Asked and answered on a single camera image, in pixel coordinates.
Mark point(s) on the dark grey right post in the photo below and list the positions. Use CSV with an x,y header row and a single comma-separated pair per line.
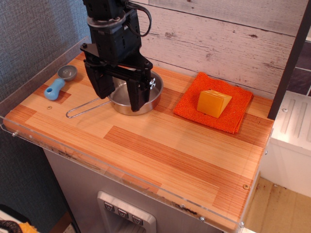
x,y
291,62

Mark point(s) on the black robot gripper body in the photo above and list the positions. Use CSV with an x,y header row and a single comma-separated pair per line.
x,y
116,43

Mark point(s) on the stainless steel pot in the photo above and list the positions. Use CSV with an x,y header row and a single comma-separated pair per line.
x,y
119,99

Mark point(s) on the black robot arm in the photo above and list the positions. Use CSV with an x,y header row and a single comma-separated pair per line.
x,y
114,5

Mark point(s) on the grey toy fridge cabinet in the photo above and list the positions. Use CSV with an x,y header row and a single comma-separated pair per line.
x,y
81,185

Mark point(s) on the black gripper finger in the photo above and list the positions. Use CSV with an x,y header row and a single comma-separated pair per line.
x,y
139,93
102,83

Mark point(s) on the silver dispenser panel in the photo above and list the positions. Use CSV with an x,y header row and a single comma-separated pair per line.
x,y
124,214

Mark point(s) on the orange knitted cloth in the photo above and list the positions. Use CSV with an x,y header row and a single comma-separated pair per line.
x,y
232,116

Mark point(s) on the yellow cheese wedge toy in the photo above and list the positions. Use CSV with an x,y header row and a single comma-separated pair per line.
x,y
212,102

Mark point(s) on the blue handled grey spoon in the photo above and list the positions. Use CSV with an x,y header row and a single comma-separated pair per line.
x,y
65,74

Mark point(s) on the white cabinet on right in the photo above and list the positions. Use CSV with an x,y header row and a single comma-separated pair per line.
x,y
287,158

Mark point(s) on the yellow black object bottom left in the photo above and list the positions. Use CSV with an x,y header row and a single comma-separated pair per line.
x,y
9,226

